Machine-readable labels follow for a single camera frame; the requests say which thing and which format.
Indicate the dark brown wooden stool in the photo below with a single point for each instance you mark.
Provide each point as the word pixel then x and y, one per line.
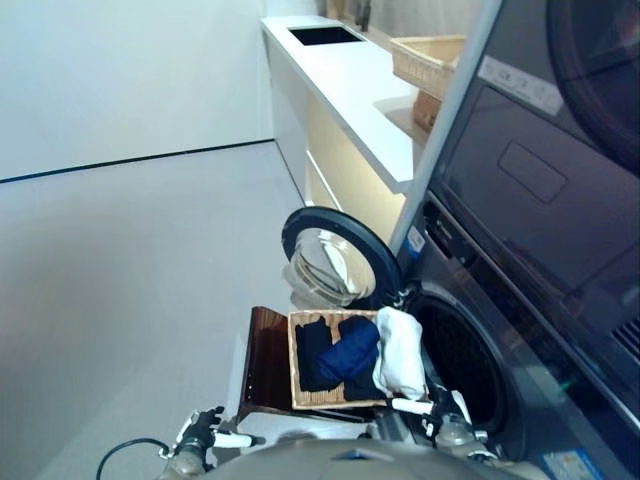
pixel 265 360

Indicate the dark faucet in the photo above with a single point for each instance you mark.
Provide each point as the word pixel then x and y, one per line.
pixel 364 12

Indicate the light wicker basket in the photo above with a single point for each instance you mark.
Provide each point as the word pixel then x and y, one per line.
pixel 425 65

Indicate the dark grey washing machine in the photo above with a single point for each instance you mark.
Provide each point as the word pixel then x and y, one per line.
pixel 525 350

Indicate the brown wicker laundry basket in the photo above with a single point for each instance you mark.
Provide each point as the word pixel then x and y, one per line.
pixel 320 399

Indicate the round glass washer door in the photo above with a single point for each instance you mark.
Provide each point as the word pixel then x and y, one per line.
pixel 380 250

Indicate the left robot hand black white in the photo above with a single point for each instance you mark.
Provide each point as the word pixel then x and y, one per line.
pixel 197 425

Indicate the white garment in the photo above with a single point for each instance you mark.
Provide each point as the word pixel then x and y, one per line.
pixel 400 350

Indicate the small brown wicker basket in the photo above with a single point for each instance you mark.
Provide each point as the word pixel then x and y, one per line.
pixel 427 110

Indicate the white appliance enclosure panel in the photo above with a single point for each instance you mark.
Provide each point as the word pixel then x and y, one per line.
pixel 450 110

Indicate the black rectangular sink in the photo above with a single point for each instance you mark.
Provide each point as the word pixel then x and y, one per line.
pixel 324 36

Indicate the dark grey stacked dryer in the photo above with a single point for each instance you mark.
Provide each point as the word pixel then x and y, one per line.
pixel 525 175

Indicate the blue garment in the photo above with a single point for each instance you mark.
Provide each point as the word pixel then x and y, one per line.
pixel 350 350

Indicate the white counter cabinet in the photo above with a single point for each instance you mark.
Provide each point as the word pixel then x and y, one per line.
pixel 340 85

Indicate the grey robot torso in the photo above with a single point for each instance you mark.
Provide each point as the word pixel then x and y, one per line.
pixel 350 462

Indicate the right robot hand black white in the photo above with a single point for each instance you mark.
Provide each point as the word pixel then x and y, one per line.
pixel 450 405

